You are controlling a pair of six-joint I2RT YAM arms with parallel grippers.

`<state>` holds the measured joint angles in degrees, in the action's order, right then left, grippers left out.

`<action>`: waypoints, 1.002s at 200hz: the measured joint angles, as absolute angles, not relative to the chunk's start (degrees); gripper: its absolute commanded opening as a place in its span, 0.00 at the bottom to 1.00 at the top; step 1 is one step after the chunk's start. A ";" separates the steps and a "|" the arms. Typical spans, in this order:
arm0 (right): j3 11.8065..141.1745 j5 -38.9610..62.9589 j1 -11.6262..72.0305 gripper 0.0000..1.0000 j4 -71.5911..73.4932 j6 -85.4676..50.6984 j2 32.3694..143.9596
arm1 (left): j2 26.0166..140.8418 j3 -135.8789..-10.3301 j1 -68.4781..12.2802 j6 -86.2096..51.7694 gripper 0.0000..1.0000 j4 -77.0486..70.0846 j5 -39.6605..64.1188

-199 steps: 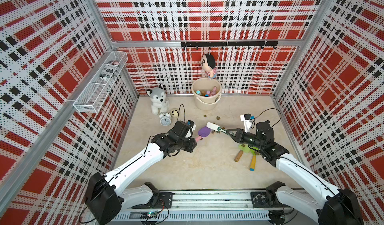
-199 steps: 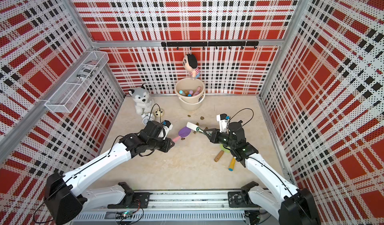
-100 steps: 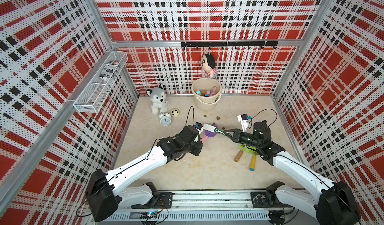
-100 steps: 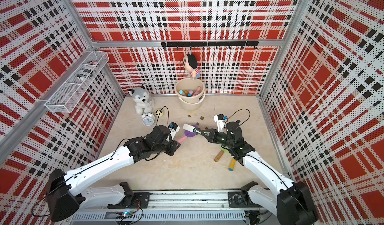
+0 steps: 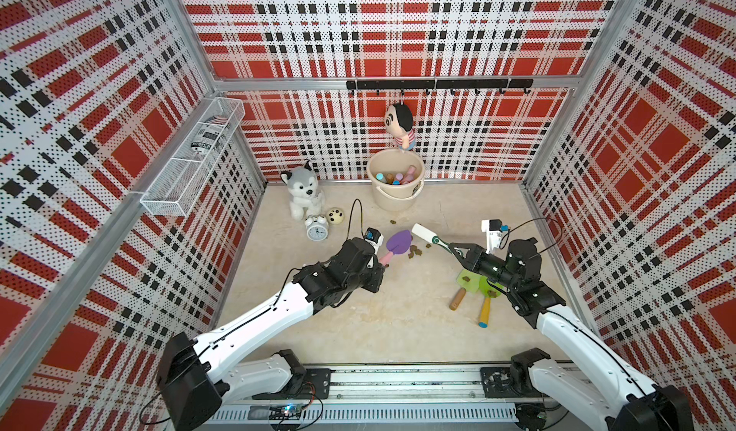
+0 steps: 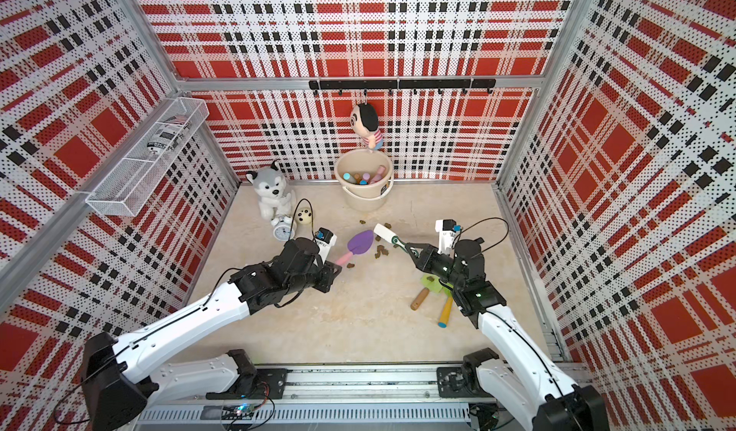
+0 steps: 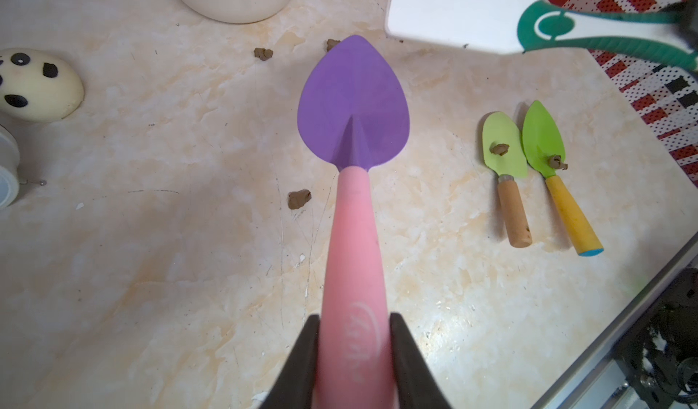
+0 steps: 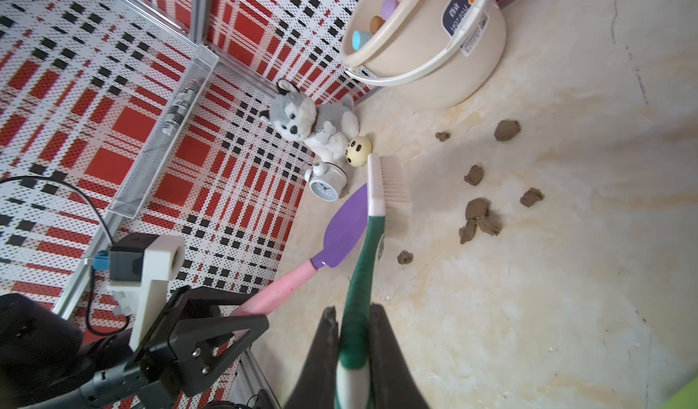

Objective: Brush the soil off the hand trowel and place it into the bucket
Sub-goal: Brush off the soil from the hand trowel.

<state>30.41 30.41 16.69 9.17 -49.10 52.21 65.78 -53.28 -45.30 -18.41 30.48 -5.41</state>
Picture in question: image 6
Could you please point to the doll with black hat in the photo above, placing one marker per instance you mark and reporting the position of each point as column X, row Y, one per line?
column 364, row 120

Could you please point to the purple pointed trowel row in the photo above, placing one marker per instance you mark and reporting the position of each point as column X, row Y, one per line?
column 358, row 245

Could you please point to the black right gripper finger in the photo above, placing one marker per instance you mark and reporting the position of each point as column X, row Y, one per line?
column 417, row 246
column 413, row 253

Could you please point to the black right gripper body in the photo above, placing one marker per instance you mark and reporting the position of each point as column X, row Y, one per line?
column 438, row 265

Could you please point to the green circuit board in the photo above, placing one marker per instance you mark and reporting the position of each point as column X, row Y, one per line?
column 243, row 412

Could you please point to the grey white husky plush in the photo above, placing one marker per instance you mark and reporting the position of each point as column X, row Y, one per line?
column 276, row 196

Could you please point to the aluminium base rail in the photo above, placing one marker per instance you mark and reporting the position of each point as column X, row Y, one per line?
column 337, row 394

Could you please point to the purple square trowel pink handle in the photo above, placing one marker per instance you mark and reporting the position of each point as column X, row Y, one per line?
column 378, row 176

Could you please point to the green trowel yellow handle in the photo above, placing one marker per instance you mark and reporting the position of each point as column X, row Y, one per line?
column 444, row 318

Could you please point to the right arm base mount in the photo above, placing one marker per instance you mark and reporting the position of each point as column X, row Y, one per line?
column 461, row 381

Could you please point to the white brush green handle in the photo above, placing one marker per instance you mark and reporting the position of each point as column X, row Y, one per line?
column 388, row 235

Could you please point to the black hook rail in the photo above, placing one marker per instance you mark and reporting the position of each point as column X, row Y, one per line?
column 402, row 84

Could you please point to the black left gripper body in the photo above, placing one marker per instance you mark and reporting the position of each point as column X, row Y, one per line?
column 320, row 278

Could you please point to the white alarm clock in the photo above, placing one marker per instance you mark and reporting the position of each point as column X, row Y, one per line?
column 283, row 229

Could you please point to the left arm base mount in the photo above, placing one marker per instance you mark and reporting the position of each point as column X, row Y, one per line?
column 250, row 381

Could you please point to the panda face squishy ball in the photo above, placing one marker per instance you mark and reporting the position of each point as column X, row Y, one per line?
column 304, row 216

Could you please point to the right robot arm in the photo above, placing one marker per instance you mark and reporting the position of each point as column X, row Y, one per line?
column 532, row 388

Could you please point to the beige plastic bucket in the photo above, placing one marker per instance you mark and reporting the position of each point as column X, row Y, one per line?
column 365, row 198

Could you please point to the can in shelf basket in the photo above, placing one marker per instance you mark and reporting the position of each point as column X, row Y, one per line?
column 168, row 135

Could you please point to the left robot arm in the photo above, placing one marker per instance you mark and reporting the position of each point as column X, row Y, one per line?
column 122, row 376

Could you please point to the light green trowel wooden handle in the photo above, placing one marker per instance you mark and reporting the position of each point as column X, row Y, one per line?
column 430, row 285

